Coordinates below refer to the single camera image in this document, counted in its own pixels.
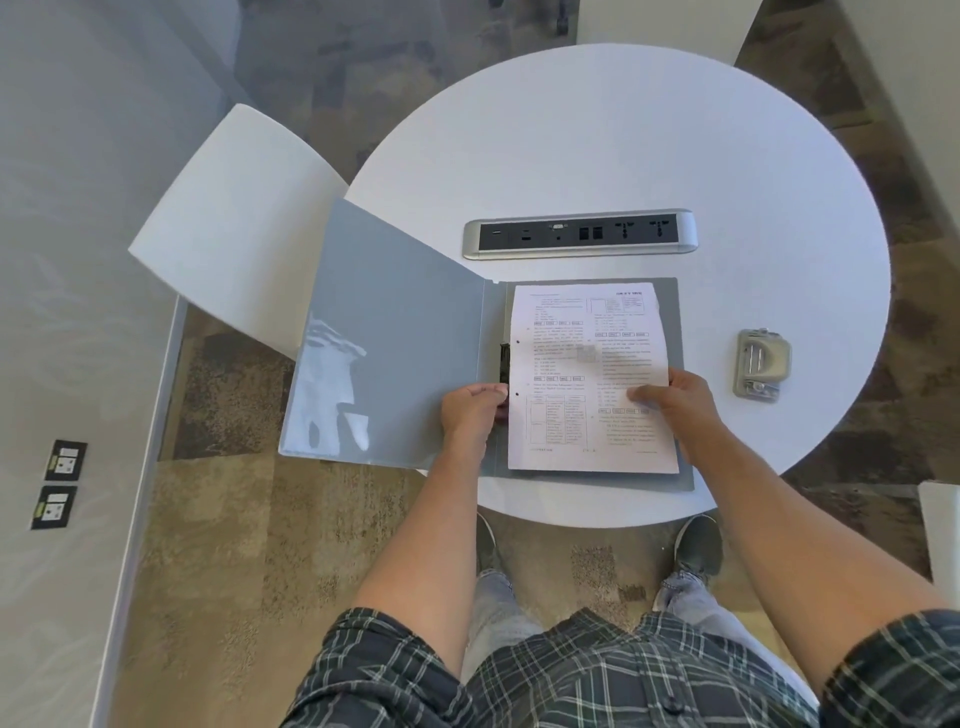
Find person's right hand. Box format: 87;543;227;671
626;367;727;467

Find person's left hand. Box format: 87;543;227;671
439;382;513;453

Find printed white paper sheet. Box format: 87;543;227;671
507;282;680;475

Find grey folder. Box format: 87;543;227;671
279;198;696;493

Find person's left forearm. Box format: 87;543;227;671
351;444;492;680

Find person's right forearm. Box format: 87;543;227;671
678;429;943;695

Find grey hole punch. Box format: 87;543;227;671
733;328;793;403

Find grey left shoe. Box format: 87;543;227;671
476;513;505;579

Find grey shoe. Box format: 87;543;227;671
476;513;505;579
672;514;725;586

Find grey right shoe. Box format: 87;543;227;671
672;514;725;586

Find silver table power socket strip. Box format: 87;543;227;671
462;209;699;261

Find light blue jeans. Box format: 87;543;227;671
459;568;820;710

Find dark plaid shirt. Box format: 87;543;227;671
281;606;960;728

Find white chair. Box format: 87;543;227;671
918;480;960;588
576;0;765;67
127;103;351;361

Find black wall outlet plate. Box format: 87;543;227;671
30;486;78;531
45;439;89;482

